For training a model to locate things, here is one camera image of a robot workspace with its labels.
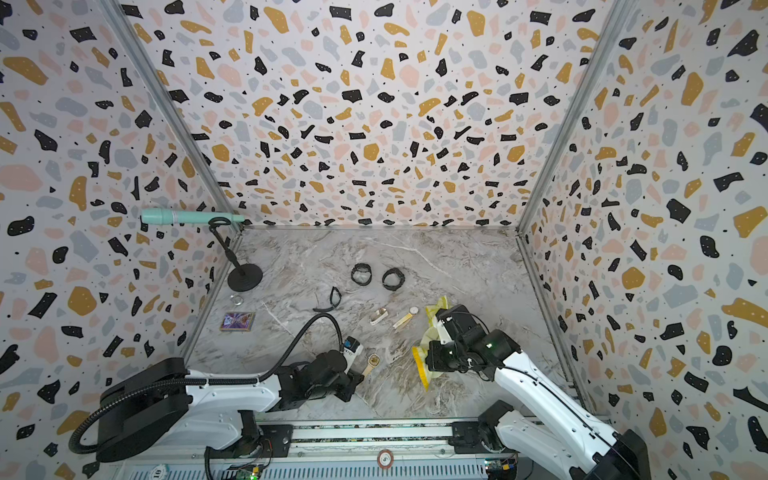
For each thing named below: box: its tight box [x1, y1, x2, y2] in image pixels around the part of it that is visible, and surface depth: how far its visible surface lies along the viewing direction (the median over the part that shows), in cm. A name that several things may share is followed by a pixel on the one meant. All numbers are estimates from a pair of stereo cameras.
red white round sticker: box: [377, 449, 394, 470], surface depth 73 cm
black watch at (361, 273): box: [351, 262, 373, 286], surface depth 108 cm
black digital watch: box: [382, 267, 406, 291], surface depth 106 cm
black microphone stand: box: [208, 217, 263, 292], surface depth 105 cm
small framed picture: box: [220, 312, 256, 331], surface depth 94 cm
